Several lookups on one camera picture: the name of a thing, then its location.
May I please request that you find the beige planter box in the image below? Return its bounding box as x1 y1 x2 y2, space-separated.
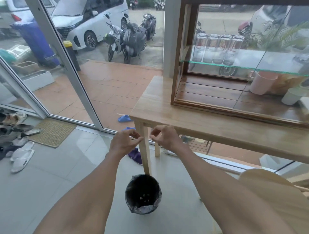
12 60 39 76

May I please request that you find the blue wheelie bin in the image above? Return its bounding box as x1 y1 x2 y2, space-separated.
10 19 61 68

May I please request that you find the round wooden stool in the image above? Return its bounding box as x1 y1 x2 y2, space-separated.
239 168 309 234

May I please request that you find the white door frame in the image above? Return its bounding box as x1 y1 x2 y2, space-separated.
0 0 116 134

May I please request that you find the person's right hand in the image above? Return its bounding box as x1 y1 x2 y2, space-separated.
150 125 185 153

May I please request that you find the glass cabinet shelf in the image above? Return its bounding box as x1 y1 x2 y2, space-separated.
188 60 309 77

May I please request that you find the small wooden slatted rack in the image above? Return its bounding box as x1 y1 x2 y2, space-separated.
181 135 213 155

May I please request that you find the woven straw doormat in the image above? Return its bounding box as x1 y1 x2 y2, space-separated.
28 118 78 148

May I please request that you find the white cup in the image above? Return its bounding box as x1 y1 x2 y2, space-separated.
281 87 304 106

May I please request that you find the person's right forearm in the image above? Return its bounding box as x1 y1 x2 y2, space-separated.
167 144 294 234

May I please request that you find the red motorcycle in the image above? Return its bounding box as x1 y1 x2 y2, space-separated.
218 21 254 77

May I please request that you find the white van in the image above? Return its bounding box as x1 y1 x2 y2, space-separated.
51 0 130 51

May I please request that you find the green palm plant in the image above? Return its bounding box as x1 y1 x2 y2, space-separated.
249 20 309 53

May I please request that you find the white planter box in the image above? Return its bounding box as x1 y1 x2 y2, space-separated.
22 70 55 92

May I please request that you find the person's left forearm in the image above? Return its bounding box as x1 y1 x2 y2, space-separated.
33 151 121 234

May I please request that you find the light wooden table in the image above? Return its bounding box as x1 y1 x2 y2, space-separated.
130 76 309 176

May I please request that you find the white car with red taillight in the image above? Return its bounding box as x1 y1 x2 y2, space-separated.
0 0 55 38

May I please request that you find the pile of assorted shoes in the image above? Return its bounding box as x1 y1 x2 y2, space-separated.
0 109 43 160

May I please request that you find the wooden glass display cabinet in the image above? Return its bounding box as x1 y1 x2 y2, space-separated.
170 0 309 129

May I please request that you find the pink plastic cup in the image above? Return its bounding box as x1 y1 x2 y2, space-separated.
249 71 278 95

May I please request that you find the grey scooter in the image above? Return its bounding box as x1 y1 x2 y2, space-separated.
120 13 148 65

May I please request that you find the white slipper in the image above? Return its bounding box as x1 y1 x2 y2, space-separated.
11 149 35 174
10 141 35 162

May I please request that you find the person's left hand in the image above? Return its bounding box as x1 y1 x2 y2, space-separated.
109 129 144 158

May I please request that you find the dark scooter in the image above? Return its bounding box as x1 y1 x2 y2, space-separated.
141 13 157 42

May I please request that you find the trash bin with black bag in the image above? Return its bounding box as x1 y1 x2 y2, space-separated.
125 174 162 215

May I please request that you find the white and black scooter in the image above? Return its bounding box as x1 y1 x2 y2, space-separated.
103 14 124 62

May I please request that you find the purple slipper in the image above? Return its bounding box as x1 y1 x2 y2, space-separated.
127 147 143 166

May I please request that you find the black bollard with yellow top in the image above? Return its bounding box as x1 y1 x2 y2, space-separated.
63 40 81 72

